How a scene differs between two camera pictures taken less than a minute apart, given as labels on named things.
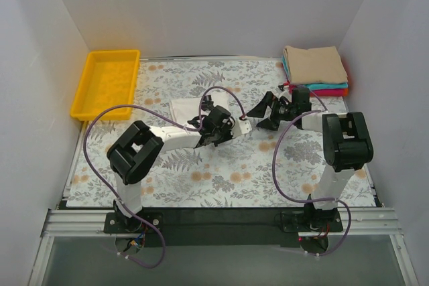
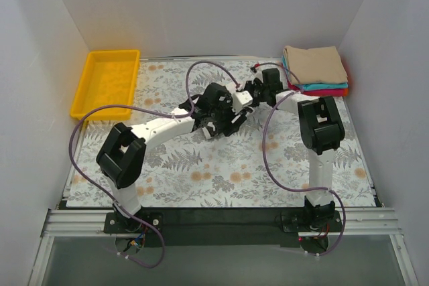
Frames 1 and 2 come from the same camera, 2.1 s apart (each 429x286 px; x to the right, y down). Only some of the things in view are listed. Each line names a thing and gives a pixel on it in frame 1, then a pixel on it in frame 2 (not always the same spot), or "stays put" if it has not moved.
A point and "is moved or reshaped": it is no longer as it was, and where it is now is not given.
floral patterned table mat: [221, 132] stays put
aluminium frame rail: [371, 222] stays put
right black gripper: [274, 110] to [253, 87]
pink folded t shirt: [323, 92] stays put
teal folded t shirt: [310, 86] stays put
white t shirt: [183, 110] is moved or reshaped
